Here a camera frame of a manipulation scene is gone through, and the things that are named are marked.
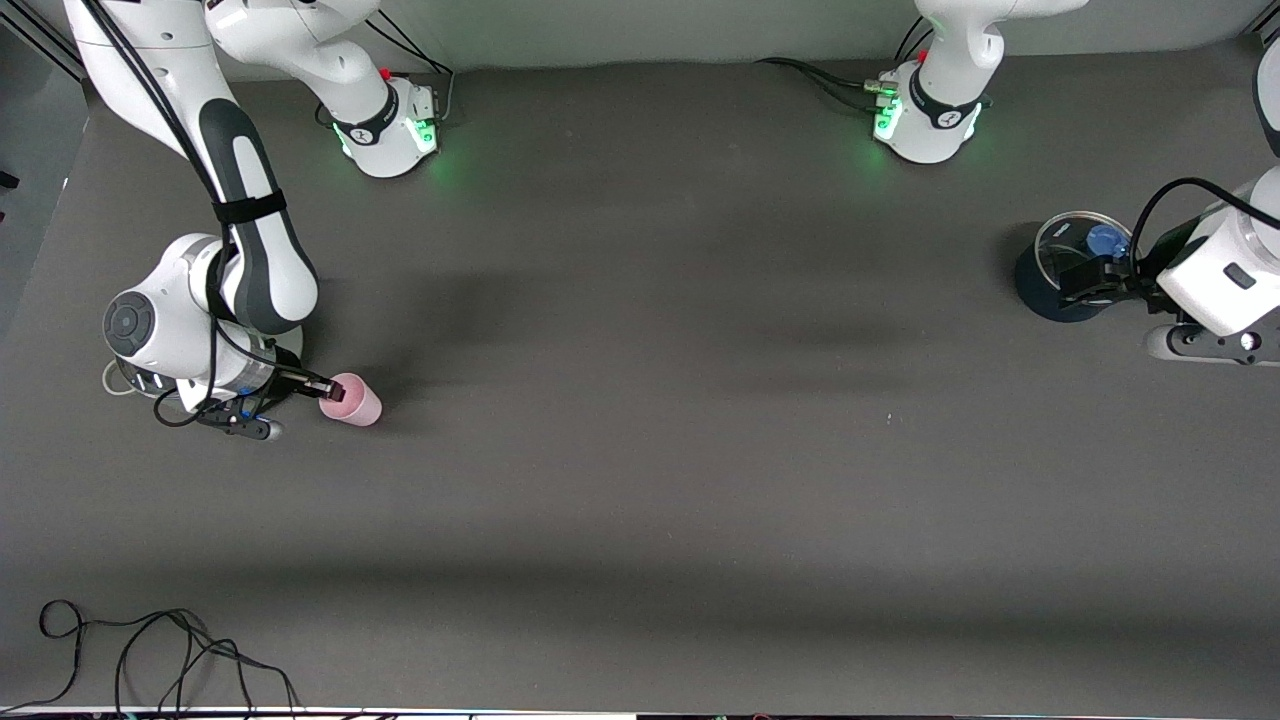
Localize dark grey table cloth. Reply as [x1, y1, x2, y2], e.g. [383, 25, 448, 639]
[0, 40, 1280, 714]

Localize black left arm base cables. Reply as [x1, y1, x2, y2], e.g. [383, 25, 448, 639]
[755, 15, 933, 113]

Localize black right arm base cables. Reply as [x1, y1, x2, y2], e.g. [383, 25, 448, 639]
[318, 15, 457, 129]

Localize glass lid with blue knob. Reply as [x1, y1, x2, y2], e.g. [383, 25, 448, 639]
[1036, 210, 1137, 293]

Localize black arm base cables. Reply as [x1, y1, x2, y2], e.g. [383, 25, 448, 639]
[318, 15, 457, 129]
[755, 15, 933, 113]

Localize dark blue saucepan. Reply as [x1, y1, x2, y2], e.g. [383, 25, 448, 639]
[1015, 212, 1143, 323]

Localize black left arm wrist cable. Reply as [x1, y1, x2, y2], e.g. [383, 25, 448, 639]
[1130, 177, 1280, 291]

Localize pink plastic cup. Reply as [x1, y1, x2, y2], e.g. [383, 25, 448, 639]
[319, 372, 383, 428]

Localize tangled black cable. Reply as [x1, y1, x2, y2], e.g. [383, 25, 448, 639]
[0, 600, 301, 717]

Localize glass lid with white knob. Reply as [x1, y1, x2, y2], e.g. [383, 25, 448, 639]
[114, 352, 186, 401]

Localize pale grey cooking pot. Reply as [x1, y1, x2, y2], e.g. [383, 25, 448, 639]
[102, 300, 304, 401]

